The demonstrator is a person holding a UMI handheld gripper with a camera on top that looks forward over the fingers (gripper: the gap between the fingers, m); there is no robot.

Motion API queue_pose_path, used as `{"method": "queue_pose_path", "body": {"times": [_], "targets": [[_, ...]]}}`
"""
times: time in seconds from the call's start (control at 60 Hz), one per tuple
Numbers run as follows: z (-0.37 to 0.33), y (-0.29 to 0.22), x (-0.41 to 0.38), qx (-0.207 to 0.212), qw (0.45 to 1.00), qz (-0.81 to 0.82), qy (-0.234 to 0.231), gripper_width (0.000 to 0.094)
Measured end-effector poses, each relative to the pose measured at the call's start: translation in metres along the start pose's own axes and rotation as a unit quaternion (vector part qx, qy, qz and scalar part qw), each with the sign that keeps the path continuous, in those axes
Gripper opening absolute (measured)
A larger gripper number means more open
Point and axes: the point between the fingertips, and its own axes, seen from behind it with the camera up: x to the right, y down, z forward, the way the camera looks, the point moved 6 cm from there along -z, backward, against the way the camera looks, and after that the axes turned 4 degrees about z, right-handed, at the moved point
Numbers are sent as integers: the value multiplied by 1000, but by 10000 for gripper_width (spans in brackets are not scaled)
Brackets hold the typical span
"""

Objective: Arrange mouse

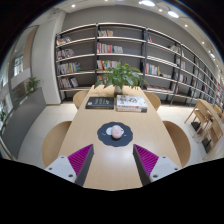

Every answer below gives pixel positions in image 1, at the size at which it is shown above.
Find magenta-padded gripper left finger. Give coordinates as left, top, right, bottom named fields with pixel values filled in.
left=44, top=143, right=95, bottom=188

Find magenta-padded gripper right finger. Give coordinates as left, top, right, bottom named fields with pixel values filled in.
left=132, top=143, right=181, bottom=187

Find pale pink computer mouse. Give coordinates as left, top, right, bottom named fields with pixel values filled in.
left=110, top=124, right=123, bottom=140

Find dark cloud-shaped mouse pad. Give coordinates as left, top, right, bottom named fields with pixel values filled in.
left=96, top=121, right=134, bottom=148

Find grey counter partition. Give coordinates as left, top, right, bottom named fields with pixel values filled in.
left=0, top=87, right=48, bottom=159

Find white book with orange spine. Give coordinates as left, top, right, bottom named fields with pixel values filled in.
left=116, top=105, right=148, bottom=113

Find white illustrated book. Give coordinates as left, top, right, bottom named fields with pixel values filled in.
left=115, top=94, right=149, bottom=109

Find black book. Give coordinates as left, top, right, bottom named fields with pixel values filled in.
left=85, top=96, right=115, bottom=110

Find green plant on counter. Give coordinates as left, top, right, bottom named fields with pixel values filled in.
left=25, top=76, right=42, bottom=94

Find green plant in white pot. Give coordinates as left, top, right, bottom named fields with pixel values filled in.
left=93, top=62, right=148, bottom=95

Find grey bookshelf unit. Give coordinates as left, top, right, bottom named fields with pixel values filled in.
left=54, top=22, right=224, bottom=108

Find ceiling lights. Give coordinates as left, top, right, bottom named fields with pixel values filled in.
left=69, top=0, right=218, bottom=59

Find wooden frame chair group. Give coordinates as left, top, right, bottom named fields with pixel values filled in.
left=184, top=98, right=224, bottom=154

